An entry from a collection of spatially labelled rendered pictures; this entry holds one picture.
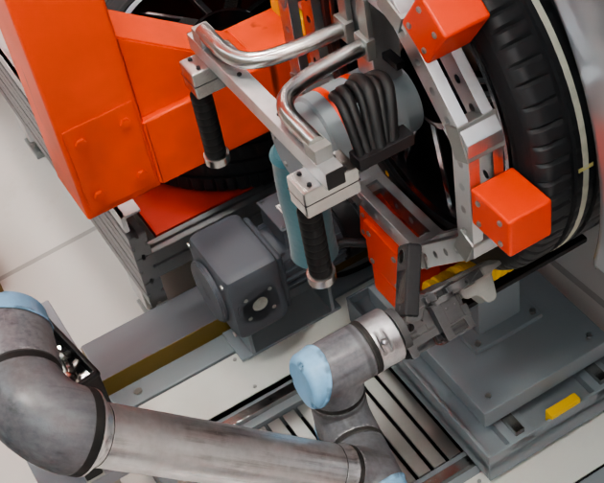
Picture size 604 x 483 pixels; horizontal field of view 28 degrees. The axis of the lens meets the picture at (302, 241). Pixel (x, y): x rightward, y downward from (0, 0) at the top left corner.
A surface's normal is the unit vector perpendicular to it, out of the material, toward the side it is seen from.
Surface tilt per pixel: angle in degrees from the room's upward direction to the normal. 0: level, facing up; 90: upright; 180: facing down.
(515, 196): 0
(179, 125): 90
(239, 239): 0
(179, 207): 0
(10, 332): 12
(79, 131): 90
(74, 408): 39
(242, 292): 90
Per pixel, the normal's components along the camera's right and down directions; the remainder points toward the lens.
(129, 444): 0.58, 0.08
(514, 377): -0.14, -0.69
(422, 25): -0.85, 0.45
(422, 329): 0.26, -0.09
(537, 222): 0.50, 0.57
